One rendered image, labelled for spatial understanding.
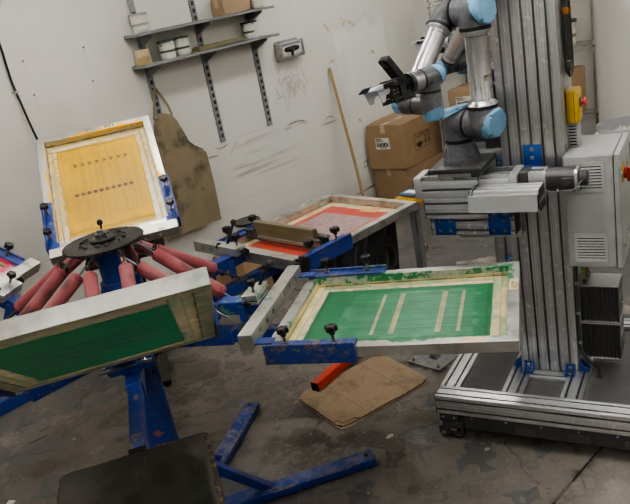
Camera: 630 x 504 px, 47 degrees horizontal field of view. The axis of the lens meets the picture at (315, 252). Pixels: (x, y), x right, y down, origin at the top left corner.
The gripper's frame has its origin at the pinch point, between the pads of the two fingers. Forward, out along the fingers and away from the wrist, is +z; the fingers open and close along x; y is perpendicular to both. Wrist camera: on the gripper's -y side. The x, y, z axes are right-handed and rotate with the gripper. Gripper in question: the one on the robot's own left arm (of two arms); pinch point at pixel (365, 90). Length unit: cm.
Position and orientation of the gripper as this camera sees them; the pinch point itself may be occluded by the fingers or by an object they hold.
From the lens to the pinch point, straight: 247.3
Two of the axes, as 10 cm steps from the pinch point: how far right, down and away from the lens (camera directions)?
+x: -5.8, -0.4, 8.2
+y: 2.7, 9.4, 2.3
